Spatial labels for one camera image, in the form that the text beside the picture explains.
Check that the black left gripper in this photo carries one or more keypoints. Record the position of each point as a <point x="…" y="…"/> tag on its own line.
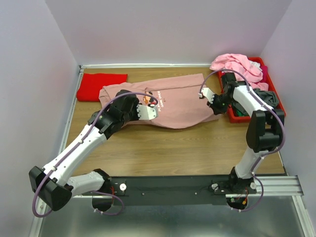
<point x="136" y="116"/>

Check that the dusty pink graphic t-shirt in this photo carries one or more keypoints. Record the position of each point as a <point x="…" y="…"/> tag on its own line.
<point x="178" y="104"/>

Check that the folded red t-shirt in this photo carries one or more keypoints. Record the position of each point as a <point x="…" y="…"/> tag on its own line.
<point x="91" y="84"/>

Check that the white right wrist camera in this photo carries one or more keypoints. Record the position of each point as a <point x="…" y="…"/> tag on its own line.
<point x="207" y="93"/>

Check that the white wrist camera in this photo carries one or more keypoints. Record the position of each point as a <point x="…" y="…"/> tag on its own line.
<point x="145" y="112"/>
<point x="207" y="93"/>

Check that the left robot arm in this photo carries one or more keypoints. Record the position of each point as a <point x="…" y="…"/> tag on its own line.
<point x="50" y="183"/>

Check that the light pink t-shirt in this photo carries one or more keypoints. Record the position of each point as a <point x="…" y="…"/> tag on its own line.
<point x="241" y="64"/>

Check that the red plastic bin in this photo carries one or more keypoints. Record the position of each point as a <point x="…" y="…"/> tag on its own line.
<point x="231" y="113"/>

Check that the green t-shirt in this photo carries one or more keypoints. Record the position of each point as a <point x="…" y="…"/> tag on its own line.
<point x="239" y="113"/>

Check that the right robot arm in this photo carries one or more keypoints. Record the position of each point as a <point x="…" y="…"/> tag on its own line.
<point x="265" y="134"/>

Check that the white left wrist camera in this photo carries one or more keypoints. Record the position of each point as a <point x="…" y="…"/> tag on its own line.
<point x="145" y="112"/>

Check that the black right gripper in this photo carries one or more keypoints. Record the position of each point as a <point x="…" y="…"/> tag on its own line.
<point x="216" y="110"/>

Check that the magenta t-shirt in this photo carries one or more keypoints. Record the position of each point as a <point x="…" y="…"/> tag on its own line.
<point x="264" y="70"/>

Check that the white printed t-shirt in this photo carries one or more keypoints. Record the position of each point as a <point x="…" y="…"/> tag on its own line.
<point x="255" y="68"/>

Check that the grey t-shirt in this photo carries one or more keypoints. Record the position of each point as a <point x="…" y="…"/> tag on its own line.
<point x="269" y="97"/>

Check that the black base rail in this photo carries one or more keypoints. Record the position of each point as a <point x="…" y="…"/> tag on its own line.
<point x="179" y="190"/>

